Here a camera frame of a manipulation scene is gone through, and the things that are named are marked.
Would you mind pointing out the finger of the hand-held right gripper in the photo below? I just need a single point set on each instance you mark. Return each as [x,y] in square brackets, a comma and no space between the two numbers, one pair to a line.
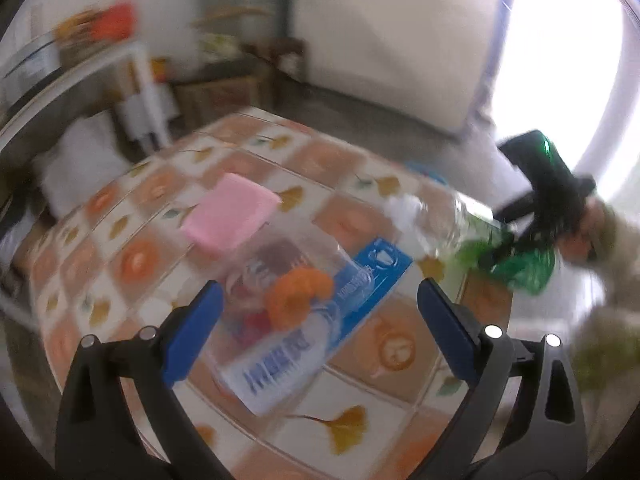
[515,205]
[505,252]

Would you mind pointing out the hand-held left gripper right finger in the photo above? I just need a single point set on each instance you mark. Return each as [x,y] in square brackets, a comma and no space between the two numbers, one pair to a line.
[450,330]

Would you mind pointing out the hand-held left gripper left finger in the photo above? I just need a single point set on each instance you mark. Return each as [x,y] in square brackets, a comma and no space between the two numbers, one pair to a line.
[192,330]

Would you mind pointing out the clear bottle with green label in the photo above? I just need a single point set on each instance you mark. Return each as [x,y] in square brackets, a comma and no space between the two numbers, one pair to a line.
[440,225]

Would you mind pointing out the blue toothpaste box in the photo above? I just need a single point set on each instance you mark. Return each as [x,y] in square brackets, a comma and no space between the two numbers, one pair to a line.
[280,370]

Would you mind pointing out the pink mesh sponge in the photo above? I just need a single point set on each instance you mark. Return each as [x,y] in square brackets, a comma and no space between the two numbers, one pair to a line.
[227,215]

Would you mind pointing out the person's right forearm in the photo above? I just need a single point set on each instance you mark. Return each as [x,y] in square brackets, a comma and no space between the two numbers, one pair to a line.
[620,245]

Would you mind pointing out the person's right hand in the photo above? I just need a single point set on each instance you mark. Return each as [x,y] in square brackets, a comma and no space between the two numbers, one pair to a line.
[575,250]

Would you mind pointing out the white sacks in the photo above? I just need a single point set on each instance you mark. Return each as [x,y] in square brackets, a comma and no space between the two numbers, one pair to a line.
[85,160]

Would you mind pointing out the beige mattress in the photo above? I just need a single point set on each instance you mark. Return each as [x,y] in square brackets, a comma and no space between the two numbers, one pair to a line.
[390,35]

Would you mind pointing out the light wooden chair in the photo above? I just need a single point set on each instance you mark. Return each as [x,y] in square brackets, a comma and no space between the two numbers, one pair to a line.
[225,90]

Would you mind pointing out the white shelf table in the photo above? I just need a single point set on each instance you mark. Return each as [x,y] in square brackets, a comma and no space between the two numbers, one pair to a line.
[115,70]

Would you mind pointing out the silver rice cooker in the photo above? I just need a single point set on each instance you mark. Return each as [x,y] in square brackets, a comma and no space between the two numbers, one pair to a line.
[25,65]

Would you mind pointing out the orange plastic bag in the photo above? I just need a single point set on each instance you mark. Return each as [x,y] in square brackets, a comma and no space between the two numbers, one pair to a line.
[117,20]

